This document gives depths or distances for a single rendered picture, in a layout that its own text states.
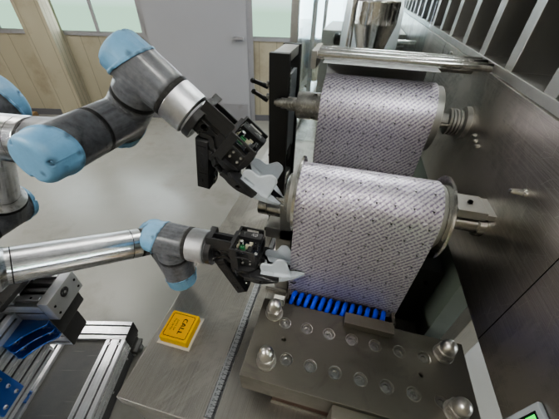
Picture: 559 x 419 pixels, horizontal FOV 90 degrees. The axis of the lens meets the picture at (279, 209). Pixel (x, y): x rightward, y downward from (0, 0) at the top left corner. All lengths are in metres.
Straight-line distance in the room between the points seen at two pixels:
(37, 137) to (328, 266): 0.50
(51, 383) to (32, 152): 1.35
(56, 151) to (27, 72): 4.83
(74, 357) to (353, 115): 1.56
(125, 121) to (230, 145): 0.18
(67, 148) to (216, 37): 3.63
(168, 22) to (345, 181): 3.82
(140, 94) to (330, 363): 0.56
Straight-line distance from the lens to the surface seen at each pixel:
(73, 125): 0.50
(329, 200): 0.47
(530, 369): 0.48
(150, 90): 0.49
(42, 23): 4.64
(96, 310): 2.10
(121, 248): 0.77
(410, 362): 0.63
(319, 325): 0.62
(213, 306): 0.80
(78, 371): 1.68
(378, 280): 0.59
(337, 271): 0.58
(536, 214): 0.49
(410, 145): 0.68
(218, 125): 0.48
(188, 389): 0.72
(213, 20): 4.02
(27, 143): 0.48
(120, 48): 0.51
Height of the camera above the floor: 1.57
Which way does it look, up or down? 39 degrees down
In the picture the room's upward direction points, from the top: 2 degrees clockwise
